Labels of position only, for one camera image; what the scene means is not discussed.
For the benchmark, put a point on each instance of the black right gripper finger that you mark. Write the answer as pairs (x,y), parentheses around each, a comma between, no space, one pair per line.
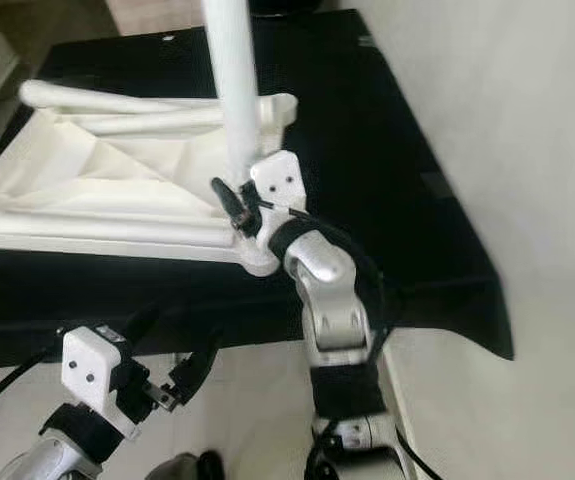
(230,203)

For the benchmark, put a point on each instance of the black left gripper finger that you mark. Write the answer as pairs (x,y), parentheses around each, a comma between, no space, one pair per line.
(195,365)
(143,325)

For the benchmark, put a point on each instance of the grey tape strip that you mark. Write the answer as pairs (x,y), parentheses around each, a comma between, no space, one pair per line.
(437,184)

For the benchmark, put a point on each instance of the pale low box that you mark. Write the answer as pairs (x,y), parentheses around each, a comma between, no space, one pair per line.
(157,12)

